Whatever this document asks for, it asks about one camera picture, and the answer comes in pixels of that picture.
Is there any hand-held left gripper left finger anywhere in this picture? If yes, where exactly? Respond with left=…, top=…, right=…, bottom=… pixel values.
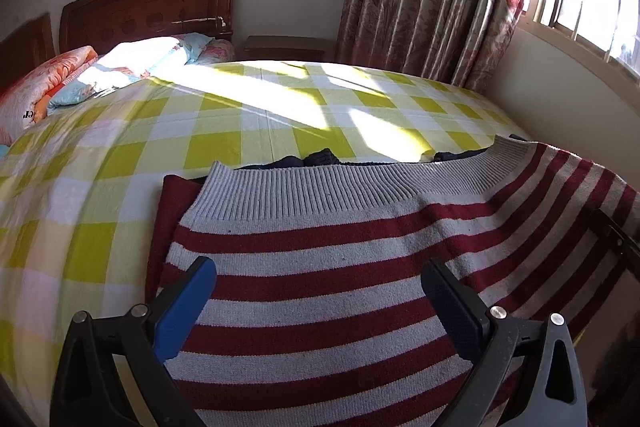
left=49, top=256, right=218, bottom=427

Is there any yellow white checked bedsheet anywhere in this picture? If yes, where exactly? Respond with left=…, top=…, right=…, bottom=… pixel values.
left=0, top=59, right=527, bottom=389

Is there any wooden nightstand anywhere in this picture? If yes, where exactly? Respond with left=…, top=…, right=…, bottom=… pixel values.
left=243, top=35, right=335, bottom=63

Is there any light blue floral quilt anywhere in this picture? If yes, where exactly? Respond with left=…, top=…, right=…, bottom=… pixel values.
left=47, top=33, right=236, bottom=110

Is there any dark wooden carved headboard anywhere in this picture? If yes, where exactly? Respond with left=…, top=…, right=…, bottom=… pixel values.
left=59, top=0, right=239, bottom=56

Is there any orange floral folded quilt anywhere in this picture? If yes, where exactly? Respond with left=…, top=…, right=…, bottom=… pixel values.
left=0, top=46, right=99, bottom=146

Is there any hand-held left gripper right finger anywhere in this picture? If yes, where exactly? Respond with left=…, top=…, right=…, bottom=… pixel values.
left=421, top=258, right=589, bottom=427

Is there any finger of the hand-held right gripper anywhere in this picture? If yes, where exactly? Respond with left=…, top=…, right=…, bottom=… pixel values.
left=589, top=209, right=640, bottom=279

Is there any red grey striped knit sweater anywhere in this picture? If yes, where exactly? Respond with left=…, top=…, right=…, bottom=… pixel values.
left=147, top=134, right=640, bottom=427

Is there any dark navy garment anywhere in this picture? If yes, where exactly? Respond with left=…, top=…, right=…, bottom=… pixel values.
left=234, top=147, right=489, bottom=171

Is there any light brown wooden headboard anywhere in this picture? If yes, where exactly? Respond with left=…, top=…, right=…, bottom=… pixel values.
left=0, top=12, right=56, bottom=90

